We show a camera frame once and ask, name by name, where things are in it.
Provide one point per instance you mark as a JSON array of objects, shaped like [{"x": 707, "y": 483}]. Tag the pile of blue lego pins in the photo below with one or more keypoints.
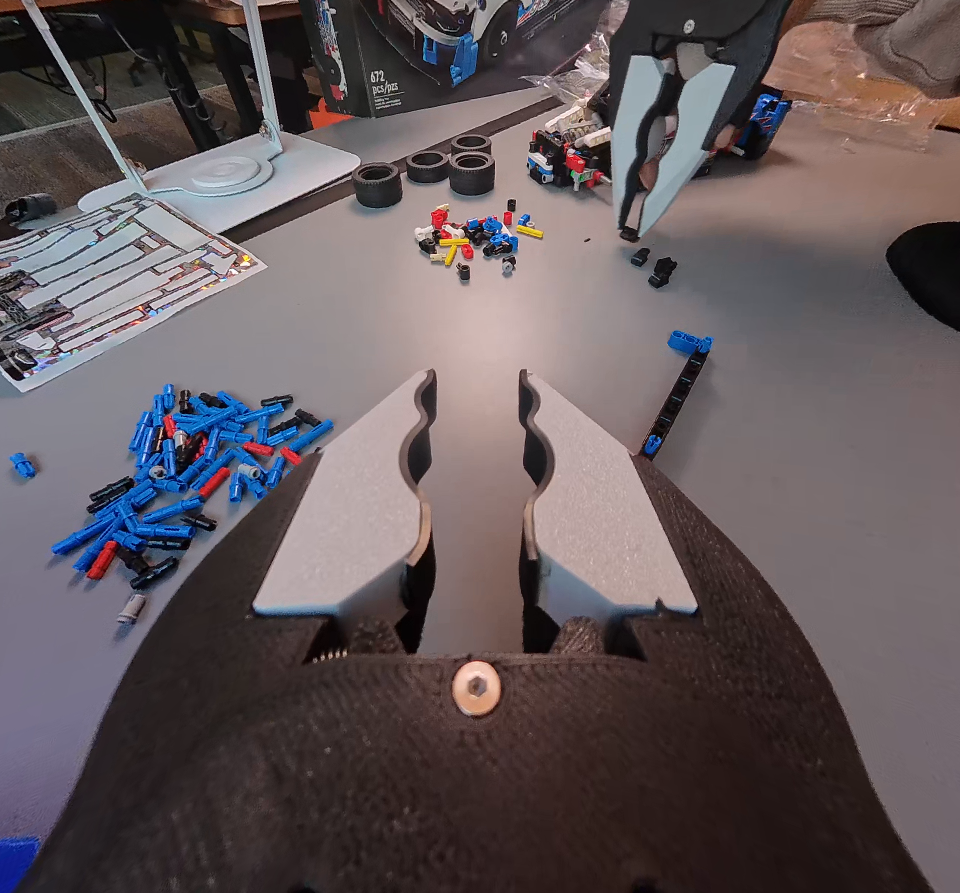
[{"x": 172, "y": 473}]

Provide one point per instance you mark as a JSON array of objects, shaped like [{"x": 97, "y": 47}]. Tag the black lego beam blue connectors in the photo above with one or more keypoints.
[{"x": 679, "y": 398}]

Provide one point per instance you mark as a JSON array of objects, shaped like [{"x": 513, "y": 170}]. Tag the blue flat object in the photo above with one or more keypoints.
[{"x": 19, "y": 867}]

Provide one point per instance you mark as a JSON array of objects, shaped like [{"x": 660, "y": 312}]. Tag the lego set cardboard box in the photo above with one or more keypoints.
[{"x": 450, "y": 8}]

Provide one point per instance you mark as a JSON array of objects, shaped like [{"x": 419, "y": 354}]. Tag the clear plastic bag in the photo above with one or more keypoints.
[
  {"x": 847, "y": 83},
  {"x": 592, "y": 60}
]

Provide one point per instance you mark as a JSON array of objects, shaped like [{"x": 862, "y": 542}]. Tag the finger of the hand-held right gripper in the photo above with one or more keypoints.
[
  {"x": 701, "y": 128},
  {"x": 634, "y": 120}
]

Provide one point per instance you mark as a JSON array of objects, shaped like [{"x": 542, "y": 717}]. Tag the white book stand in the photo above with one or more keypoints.
[{"x": 300, "y": 158}]

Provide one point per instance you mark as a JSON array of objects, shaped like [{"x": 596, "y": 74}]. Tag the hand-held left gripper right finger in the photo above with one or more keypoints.
[{"x": 600, "y": 525}]

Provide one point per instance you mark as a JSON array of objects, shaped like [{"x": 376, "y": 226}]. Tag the grey lego pin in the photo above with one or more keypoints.
[{"x": 131, "y": 606}]

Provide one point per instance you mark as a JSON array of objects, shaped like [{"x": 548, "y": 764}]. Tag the lego race car model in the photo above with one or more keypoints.
[{"x": 562, "y": 150}]

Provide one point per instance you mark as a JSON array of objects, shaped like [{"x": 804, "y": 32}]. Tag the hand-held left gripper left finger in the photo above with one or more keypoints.
[{"x": 345, "y": 518}]

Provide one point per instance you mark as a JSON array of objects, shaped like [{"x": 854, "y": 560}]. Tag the dark grey plastic part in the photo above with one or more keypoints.
[{"x": 34, "y": 204}]

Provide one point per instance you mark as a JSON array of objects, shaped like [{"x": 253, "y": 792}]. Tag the pile of mixed lego pieces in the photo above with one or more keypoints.
[{"x": 480, "y": 233}]

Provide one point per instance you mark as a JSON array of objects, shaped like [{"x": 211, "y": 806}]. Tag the single blue lego pin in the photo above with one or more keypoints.
[{"x": 22, "y": 465}]

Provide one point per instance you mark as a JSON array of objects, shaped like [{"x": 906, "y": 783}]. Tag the black round cushion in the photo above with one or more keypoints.
[{"x": 930, "y": 270}]

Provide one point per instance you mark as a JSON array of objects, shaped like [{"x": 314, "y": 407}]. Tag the black lego tire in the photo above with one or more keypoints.
[
  {"x": 427, "y": 167},
  {"x": 471, "y": 177},
  {"x": 376, "y": 186},
  {"x": 471, "y": 143}
]

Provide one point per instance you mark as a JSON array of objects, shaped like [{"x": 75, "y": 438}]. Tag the sticker sheet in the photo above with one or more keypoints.
[{"x": 97, "y": 278}]

